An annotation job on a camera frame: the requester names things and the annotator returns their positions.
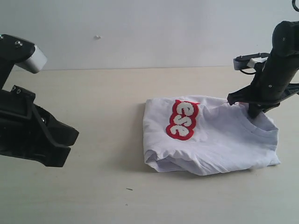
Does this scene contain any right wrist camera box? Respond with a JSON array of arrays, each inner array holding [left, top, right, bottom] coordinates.
[[233, 53, 270, 70]]

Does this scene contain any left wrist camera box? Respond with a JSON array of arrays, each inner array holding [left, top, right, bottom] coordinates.
[[0, 34, 47, 74]]

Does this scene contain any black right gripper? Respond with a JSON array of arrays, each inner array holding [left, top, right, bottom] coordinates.
[[227, 63, 299, 119]]

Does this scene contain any black right camera cable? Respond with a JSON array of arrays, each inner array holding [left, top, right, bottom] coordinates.
[[240, 67, 257, 76]]

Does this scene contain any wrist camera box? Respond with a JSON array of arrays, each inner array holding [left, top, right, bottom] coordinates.
[[0, 34, 47, 74], [233, 53, 270, 70]]

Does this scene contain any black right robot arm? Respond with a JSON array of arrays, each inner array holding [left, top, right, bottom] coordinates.
[[227, 21, 299, 119]]

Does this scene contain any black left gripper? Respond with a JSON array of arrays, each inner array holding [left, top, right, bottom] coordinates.
[[0, 85, 79, 168]]

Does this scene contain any white t-shirt red lettering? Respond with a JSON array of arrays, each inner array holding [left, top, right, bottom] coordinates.
[[143, 96, 280, 176]]

